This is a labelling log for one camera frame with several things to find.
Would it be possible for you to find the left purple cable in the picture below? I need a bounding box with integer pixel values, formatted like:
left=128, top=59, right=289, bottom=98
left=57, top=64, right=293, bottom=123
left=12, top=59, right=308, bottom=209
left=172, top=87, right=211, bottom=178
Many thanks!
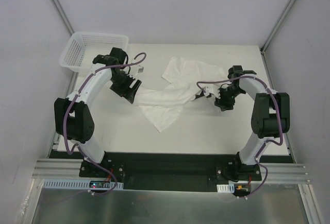
left=63, top=53, right=147, bottom=204

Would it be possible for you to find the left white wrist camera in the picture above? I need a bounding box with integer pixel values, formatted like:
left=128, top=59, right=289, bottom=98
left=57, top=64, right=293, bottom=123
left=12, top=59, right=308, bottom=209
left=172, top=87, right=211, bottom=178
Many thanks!
left=130, top=64, right=144, bottom=76

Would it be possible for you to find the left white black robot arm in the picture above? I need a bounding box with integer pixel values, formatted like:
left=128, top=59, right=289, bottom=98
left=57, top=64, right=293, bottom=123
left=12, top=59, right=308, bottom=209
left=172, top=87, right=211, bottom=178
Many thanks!
left=54, top=47, right=142, bottom=177

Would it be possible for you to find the white perforated plastic basket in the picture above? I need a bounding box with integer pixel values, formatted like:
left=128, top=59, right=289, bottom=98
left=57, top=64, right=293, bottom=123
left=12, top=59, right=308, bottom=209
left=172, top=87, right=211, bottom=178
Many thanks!
left=59, top=32, right=129, bottom=74

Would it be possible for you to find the left slotted cable duct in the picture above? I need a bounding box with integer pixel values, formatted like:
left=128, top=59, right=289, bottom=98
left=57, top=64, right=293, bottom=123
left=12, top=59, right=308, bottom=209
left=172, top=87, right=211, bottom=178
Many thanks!
left=43, top=179, right=124, bottom=191

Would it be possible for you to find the white t shirt robot print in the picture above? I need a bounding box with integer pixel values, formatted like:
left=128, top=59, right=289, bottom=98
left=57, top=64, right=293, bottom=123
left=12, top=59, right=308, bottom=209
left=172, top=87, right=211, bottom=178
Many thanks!
left=134, top=57, right=225, bottom=132

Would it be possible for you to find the purple cable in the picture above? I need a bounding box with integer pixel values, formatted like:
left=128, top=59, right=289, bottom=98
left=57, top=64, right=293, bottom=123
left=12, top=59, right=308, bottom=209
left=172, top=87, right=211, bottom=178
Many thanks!
left=195, top=76, right=286, bottom=204
left=63, top=53, right=147, bottom=204

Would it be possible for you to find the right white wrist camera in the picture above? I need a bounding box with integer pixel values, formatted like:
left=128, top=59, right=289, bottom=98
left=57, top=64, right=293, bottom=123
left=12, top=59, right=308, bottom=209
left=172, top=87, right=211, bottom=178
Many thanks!
left=202, top=85, right=220, bottom=98

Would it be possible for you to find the right slotted cable duct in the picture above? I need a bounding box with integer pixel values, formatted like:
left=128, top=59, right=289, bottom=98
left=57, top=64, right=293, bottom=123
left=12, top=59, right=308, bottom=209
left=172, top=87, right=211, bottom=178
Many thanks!
left=217, top=183, right=235, bottom=194

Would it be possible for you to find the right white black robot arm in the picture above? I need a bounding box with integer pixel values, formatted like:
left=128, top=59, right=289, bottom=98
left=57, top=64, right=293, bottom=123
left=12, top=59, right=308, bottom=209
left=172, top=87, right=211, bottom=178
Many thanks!
left=214, top=65, right=290, bottom=180

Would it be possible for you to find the slotted cable duct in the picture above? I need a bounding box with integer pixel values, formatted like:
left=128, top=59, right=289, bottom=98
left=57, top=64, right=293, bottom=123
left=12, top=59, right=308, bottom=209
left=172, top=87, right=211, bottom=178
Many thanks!
left=43, top=179, right=124, bottom=191
left=217, top=183, right=235, bottom=194

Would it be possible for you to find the aluminium frame rail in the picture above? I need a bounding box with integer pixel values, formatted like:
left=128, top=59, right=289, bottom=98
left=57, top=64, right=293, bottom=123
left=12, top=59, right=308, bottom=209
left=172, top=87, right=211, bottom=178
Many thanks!
left=32, top=159, right=311, bottom=186

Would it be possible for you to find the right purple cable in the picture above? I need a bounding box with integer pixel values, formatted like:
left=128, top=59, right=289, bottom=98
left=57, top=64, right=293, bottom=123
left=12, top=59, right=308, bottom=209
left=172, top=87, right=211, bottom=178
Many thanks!
left=195, top=76, right=286, bottom=204

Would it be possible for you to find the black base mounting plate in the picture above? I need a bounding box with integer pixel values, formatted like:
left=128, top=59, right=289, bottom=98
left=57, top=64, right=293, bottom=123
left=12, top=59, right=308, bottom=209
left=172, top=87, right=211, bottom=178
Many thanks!
left=48, top=150, right=262, bottom=191

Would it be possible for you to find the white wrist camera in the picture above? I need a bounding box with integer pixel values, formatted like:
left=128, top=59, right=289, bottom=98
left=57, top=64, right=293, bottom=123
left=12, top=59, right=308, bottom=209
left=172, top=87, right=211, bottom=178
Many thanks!
left=130, top=64, right=144, bottom=76
left=202, top=85, right=220, bottom=98

